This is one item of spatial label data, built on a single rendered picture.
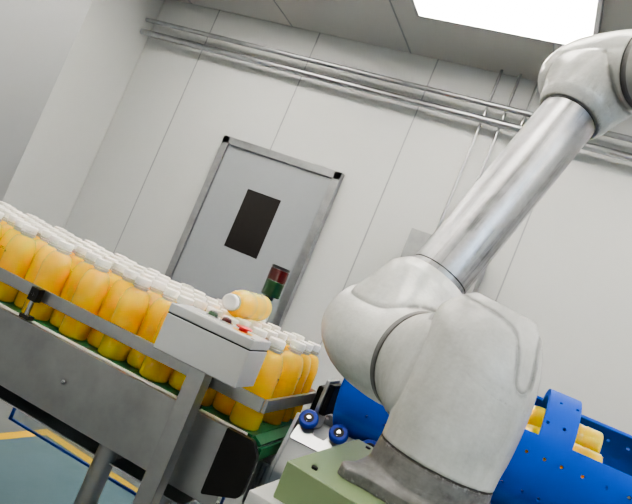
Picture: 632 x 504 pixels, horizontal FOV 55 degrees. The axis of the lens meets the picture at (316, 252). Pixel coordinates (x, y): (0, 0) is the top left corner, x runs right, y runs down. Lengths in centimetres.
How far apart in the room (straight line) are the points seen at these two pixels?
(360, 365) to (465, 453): 21
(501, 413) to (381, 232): 430
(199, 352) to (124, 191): 509
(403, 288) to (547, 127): 37
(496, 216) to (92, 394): 98
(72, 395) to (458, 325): 101
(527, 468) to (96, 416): 93
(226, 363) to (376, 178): 404
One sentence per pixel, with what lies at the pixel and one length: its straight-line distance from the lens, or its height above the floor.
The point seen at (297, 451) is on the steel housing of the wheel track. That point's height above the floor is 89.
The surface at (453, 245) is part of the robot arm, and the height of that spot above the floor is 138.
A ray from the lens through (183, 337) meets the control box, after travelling 127.
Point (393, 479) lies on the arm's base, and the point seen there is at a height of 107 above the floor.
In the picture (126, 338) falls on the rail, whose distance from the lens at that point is 149.
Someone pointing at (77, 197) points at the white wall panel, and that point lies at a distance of 664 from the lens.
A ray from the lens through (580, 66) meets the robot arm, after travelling 115.
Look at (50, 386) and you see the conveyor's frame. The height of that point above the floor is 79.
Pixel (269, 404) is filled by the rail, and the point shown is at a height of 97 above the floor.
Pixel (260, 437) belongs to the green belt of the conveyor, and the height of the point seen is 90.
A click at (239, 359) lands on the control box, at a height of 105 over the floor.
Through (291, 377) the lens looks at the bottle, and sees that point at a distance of 149.
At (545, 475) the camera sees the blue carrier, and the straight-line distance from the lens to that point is 133.
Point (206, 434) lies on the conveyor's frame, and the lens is 137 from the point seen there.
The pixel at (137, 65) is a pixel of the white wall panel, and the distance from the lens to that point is 677.
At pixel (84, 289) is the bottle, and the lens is 158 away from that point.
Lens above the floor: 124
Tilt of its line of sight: 3 degrees up
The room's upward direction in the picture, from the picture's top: 23 degrees clockwise
